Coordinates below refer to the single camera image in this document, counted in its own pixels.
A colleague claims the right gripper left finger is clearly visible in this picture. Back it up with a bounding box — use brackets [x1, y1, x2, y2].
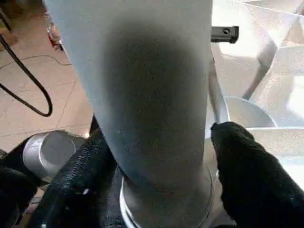
[27, 128, 117, 228]

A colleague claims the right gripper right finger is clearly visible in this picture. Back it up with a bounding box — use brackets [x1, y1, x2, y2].
[210, 121, 304, 228]

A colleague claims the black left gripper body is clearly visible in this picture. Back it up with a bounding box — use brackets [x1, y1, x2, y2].
[210, 25, 240, 44]

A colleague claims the white plastic table top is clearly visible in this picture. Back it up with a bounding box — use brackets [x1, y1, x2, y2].
[120, 0, 304, 228]

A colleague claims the white plastic table leg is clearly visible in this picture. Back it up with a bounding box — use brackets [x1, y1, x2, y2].
[44, 0, 214, 216]

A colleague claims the small white stool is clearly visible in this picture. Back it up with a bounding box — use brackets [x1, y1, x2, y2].
[46, 18, 64, 51]

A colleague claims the thick black hose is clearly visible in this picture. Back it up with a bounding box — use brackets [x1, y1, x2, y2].
[0, 35, 53, 117]

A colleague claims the thin floor cable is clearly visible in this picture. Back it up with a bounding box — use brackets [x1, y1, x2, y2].
[0, 54, 72, 70]

